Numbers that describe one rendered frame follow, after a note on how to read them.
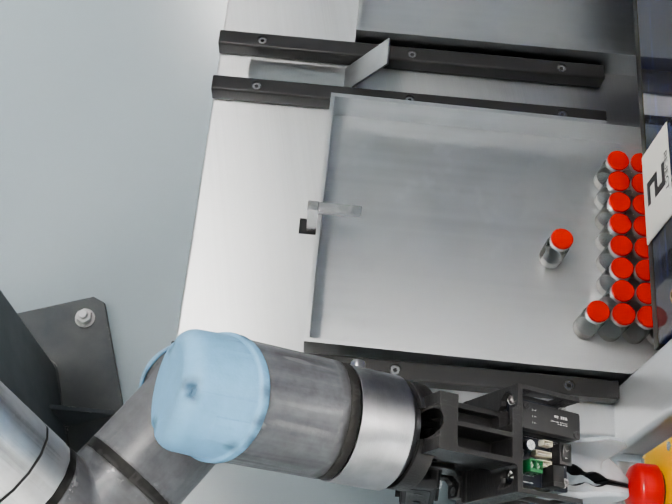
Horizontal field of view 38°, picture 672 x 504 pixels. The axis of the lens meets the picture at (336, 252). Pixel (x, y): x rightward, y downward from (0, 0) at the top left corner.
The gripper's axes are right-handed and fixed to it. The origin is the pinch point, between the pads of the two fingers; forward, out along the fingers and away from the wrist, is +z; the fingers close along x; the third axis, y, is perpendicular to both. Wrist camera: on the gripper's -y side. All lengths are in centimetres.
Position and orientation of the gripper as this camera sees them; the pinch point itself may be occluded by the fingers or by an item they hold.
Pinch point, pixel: (607, 485)
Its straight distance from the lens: 77.5
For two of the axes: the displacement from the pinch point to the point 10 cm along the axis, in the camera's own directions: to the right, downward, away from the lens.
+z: 8.8, 2.5, 4.0
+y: 4.6, -3.4, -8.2
